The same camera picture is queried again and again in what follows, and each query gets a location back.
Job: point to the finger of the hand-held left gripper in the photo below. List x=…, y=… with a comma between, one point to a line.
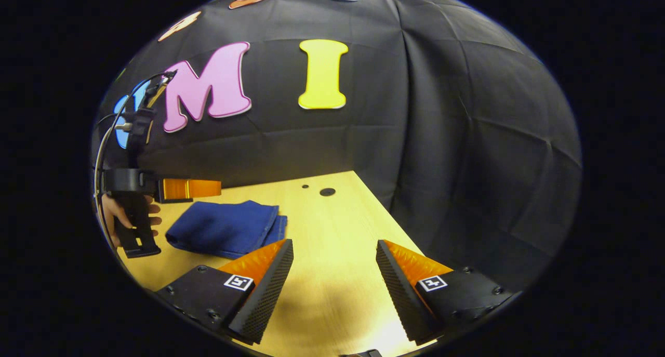
x=192, y=189

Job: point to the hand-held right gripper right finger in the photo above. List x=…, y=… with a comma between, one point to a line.
x=402, y=300

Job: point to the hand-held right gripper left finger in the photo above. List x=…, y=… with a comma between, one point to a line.
x=260, y=300

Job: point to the blue denim jeans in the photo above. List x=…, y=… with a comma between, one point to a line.
x=223, y=227

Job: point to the black backdrop cloth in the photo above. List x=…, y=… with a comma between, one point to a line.
x=441, y=139

